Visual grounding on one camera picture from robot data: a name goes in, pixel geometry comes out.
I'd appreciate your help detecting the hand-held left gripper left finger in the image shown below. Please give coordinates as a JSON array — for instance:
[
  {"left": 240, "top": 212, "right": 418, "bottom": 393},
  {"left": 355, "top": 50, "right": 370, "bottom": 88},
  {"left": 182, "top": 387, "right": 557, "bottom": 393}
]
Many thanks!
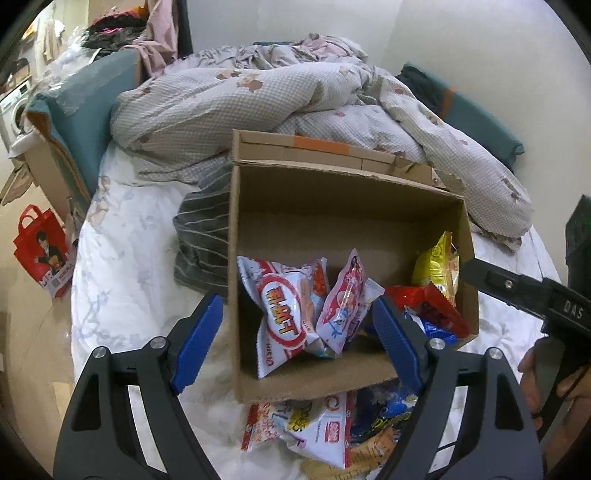
[{"left": 58, "top": 292, "right": 225, "bottom": 480}]

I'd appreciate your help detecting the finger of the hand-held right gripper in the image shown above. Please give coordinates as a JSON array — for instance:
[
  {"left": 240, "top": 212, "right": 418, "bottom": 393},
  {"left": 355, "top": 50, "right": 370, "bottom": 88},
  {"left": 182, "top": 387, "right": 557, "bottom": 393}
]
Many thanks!
[{"left": 459, "top": 257, "right": 555, "bottom": 324}]

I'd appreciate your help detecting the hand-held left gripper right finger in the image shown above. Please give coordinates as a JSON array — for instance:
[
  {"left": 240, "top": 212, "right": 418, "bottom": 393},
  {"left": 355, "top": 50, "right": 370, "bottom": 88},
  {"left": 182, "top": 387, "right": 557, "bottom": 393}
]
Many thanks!
[{"left": 372, "top": 295, "right": 546, "bottom": 480}]

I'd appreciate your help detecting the blue green snack packet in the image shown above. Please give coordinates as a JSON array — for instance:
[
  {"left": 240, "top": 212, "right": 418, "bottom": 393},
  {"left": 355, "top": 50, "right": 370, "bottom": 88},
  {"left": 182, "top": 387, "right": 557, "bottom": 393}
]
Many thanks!
[{"left": 402, "top": 311, "right": 458, "bottom": 349}]

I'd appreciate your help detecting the yellow snack packet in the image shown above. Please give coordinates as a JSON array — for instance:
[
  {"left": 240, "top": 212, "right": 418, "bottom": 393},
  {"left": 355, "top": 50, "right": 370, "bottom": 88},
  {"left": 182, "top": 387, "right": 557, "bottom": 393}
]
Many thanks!
[{"left": 411, "top": 231, "right": 461, "bottom": 308}]

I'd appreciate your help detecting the pink white snack packet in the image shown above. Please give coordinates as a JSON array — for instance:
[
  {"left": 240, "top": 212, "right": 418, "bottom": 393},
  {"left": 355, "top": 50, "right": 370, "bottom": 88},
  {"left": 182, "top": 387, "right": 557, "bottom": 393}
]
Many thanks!
[{"left": 316, "top": 248, "right": 386, "bottom": 356}]

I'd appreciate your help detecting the dark blue snack packet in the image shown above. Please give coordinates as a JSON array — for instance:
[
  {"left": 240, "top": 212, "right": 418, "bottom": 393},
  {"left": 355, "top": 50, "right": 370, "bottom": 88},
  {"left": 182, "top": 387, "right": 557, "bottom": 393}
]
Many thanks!
[{"left": 351, "top": 378, "right": 419, "bottom": 444}]

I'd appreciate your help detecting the white red ring snack packet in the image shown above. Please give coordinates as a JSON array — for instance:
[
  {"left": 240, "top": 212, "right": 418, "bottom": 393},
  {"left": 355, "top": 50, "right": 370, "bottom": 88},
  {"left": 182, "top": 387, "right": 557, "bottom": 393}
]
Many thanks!
[{"left": 236, "top": 255, "right": 329, "bottom": 379}]

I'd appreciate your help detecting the tan snack packet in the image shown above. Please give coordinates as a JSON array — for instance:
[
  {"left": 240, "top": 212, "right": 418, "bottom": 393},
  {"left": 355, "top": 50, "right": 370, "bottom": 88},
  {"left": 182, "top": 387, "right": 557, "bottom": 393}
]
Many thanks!
[{"left": 300, "top": 429, "right": 398, "bottom": 480}]

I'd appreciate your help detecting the white red label snack packet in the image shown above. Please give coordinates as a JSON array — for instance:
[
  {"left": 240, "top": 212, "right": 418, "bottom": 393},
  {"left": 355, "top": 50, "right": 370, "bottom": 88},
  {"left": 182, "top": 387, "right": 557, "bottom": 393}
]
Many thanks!
[{"left": 241, "top": 392, "right": 354, "bottom": 470}]

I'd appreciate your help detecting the brown cardboard box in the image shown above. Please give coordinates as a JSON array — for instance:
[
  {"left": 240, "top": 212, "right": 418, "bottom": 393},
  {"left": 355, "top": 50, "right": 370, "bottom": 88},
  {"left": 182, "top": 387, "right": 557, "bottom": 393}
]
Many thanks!
[{"left": 228, "top": 129, "right": 481, "bottom": 407}]

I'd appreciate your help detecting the person's right hand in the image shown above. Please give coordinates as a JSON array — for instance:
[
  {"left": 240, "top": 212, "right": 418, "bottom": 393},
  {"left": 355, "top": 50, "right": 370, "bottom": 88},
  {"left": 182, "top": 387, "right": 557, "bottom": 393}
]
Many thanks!
[{"left": 517, "top": 344, "right": 591, "bottom": 462}]

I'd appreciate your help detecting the white printed bed sheet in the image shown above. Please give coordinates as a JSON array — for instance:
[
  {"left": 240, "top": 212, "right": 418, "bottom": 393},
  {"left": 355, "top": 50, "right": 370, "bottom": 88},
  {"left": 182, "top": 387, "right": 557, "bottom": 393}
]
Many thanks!
[{"left": 69, "top": 143, "right": 566, "bottom": 480}]

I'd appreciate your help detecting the grey striped cloth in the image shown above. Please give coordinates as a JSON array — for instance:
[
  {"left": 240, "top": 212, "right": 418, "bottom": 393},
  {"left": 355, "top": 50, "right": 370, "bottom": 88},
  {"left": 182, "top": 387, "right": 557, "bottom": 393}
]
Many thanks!
[{"left": 173, "top": 164, "right": 234, "bottom": 296}]

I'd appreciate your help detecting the teal cushion with orange stripe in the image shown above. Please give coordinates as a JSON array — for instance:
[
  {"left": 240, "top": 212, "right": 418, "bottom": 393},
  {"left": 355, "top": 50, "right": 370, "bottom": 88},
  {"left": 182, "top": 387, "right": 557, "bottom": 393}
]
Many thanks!
[{"left": 397, "top": 62, "right": 525, "bottom": 171}]

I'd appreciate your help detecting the red tote bag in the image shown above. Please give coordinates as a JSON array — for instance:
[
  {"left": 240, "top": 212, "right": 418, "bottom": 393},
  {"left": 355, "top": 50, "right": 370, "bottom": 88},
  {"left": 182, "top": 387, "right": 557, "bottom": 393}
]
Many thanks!
[{"left": 13, "top": 204, "right": 75, "bottom": 298}]

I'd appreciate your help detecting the dark clothing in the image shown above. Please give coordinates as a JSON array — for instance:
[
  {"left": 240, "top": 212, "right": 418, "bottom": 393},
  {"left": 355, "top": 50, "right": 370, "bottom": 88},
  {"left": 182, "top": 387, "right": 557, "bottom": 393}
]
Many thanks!
[{"left": 399, "top": 65, "right": 444, "bottom": 116}]

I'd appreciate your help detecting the beige checked duvet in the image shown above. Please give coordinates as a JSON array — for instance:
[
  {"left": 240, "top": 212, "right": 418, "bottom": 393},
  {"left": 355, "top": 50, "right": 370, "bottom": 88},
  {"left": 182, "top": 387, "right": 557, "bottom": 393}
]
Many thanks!
[{"left": 111, "top": 34, "right": 534, "bottom": 252}]

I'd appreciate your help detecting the white washing machine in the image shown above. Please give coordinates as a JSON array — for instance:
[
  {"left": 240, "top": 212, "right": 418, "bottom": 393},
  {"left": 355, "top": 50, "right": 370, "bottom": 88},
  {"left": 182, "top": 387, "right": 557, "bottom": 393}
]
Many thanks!
[{"left": 0, "top": 80, "right": 35, "bottom": 148}]

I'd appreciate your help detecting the clear plastic bag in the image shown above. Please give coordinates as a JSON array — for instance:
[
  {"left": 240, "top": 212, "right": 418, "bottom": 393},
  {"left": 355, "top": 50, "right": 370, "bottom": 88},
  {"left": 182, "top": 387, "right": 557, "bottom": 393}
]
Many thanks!
[{"left": 46, "top": 37, "right": 100, "bottom": 88}]

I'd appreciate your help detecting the pile of clothes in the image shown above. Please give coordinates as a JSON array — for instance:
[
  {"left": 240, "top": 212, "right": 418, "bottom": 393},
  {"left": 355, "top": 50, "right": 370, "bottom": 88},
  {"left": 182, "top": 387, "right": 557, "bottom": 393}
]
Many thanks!
[{"left": 81, "top": 14, "right": 148, "bottom": 49}]

